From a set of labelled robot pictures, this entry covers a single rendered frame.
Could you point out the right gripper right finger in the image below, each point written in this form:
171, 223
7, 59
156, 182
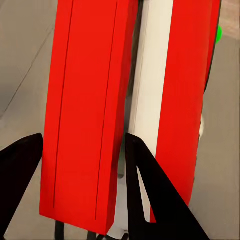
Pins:
174, 220

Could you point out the coffee table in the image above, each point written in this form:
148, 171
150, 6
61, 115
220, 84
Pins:
26, 42

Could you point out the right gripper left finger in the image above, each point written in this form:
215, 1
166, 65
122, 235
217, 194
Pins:
18, 163

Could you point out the radio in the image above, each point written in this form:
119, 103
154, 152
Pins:
122, 66

